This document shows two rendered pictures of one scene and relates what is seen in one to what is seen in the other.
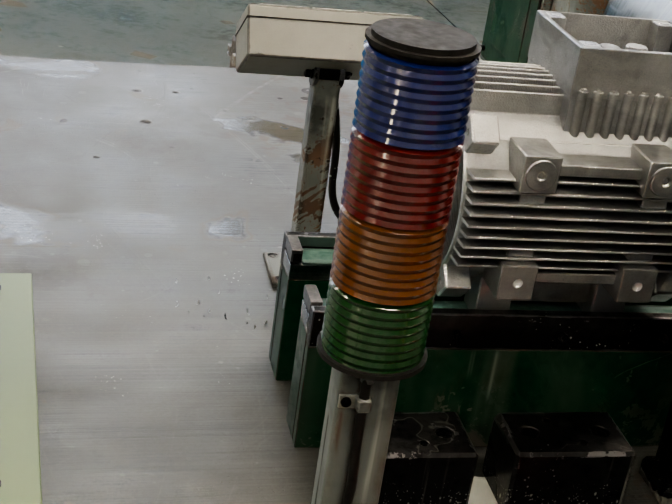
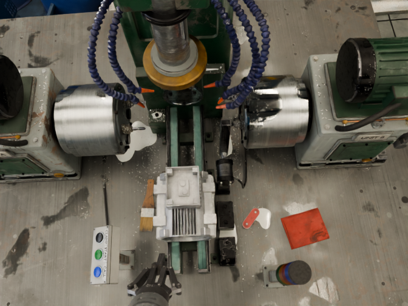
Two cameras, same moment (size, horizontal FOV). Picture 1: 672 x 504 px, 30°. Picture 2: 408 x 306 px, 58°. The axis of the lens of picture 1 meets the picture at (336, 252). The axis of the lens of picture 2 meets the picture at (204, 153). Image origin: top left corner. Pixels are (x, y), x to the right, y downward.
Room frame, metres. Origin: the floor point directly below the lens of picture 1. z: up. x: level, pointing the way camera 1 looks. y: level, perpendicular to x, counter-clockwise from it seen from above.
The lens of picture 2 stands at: (0.83, 0.05, 2.20)
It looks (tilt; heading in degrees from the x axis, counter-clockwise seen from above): 70 degrees down; 286
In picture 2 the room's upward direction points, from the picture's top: 4 degrees counter-clockwise
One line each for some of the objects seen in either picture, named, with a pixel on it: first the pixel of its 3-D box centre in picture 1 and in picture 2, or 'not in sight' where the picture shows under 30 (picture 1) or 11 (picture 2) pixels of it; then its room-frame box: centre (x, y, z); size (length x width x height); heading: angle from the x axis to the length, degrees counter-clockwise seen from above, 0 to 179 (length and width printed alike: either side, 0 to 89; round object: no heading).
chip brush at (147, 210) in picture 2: not in sight; (148, 204); (1.14, -0.18, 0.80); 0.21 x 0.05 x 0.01; 100
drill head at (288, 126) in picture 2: not in sight; (277, 111); (0.73, -0.56, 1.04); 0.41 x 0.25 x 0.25; 15
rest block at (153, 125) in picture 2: not in sight; (158, 121); (1.18, -0.51, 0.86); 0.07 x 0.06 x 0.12; 15
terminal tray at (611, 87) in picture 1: (618, 76); (183, 188); (0.98, -0.20, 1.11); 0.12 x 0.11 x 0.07; 105
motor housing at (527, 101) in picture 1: (547, 181); (185, 207); (0.97, -0.16, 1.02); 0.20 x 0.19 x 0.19; 105
